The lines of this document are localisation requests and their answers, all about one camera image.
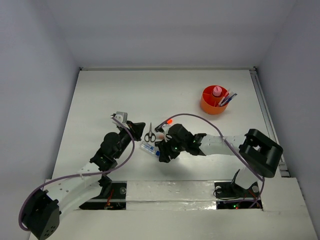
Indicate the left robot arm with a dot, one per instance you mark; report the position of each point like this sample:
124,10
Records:
45,207

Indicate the blue cap glue bottle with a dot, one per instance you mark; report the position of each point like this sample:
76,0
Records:
149,148

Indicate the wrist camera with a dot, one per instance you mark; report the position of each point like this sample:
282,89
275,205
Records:
119,117
165,132

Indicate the blue gel pen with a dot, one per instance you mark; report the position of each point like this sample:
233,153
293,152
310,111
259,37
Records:
226,98
230,94

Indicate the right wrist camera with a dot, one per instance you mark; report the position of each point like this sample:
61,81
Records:
165,132

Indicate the orange round organizer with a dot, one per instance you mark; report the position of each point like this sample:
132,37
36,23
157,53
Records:
210,103

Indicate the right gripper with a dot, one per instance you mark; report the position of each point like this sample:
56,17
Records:
164,146

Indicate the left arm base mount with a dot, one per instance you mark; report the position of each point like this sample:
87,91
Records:
111,198

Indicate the blue grip ballpoint pen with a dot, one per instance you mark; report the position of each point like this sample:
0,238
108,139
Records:
229,99

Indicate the pink gel pen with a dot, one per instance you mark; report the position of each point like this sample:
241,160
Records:
224,96

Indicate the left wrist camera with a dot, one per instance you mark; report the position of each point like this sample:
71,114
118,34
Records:
119,117

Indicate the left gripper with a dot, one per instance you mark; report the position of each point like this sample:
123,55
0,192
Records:
132,128

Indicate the yellow cap translucent highlighter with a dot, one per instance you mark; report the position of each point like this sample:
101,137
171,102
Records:
159,136

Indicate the aluminium side rail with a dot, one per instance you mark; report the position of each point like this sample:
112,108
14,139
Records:
282,166

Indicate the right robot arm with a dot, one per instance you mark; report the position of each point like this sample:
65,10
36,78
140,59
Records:
259,154

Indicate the black handled scissors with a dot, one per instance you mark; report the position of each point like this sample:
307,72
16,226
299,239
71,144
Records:
150,137

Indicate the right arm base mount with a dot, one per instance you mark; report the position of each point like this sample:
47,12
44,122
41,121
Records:
239,193

